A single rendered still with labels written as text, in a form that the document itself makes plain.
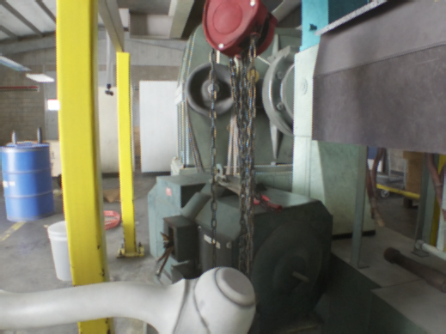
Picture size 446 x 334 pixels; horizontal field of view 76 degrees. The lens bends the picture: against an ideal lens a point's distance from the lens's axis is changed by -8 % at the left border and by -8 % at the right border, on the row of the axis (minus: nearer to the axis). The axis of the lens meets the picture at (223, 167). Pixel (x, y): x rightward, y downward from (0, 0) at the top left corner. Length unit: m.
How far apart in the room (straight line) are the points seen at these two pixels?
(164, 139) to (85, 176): 5.93
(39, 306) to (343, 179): 1.27
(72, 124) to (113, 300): 0.57
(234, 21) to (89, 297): 0.63
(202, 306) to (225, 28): 0.59
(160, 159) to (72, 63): 6.00
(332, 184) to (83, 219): 1.03
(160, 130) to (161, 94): 0.78
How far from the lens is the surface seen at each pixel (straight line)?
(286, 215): 1.01
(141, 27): 2.83
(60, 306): 0.56
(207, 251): 1.04
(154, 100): 6.85
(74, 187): 0.95
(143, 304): 0.50
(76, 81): 0.94
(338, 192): 1.47
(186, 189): 1.18
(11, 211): 4.30
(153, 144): 6.84
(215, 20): 0.79
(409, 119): 0.97
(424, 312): 1.03
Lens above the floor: 1.10
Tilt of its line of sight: 8 degrees down
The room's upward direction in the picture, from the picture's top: straight up
